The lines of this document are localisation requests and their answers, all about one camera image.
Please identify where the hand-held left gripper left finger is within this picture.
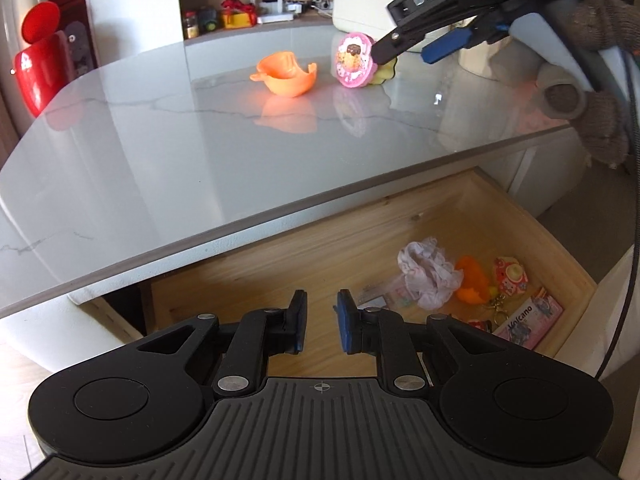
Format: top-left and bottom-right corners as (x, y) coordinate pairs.
(136, 289), (307, 399)

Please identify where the pink round toy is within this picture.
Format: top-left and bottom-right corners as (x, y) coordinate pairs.
(332, 31), (377, 90)

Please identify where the orange plastic toy bowl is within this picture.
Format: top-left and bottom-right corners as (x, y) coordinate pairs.
(250, 51), (319, 97)

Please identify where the pink printed box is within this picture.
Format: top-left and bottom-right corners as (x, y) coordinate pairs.
(492, 287), (565, 349)

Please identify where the pink sticker pack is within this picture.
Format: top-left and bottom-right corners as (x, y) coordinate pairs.
(385, 285), (419, 309)

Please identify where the yellow toy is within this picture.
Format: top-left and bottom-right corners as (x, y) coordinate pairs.
(367, 55), (399, 87)

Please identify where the green black toy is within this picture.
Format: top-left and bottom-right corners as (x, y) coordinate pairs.
(199, 7), (221, 36)

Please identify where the pink white crumpled cloth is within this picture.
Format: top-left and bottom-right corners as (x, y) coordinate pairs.
(397, 241), (465, 311)

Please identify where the orange toy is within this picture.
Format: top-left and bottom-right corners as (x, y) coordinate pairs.
(453, 255), (490, 305)

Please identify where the person's right hand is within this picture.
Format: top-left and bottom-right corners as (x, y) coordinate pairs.
(570, 0), (640, 168)

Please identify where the yellow box with red ribbon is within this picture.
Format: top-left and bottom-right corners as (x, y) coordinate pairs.
(221, 0), (258, 30)

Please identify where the wooden drawer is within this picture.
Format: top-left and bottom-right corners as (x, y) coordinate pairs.
(82, 167), (599, 379)

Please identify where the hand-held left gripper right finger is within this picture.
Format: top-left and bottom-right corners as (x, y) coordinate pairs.
(333, 288), (506, 394)

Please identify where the grey fabric roll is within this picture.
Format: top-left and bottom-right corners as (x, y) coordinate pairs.
(490, 40), (587, 121)

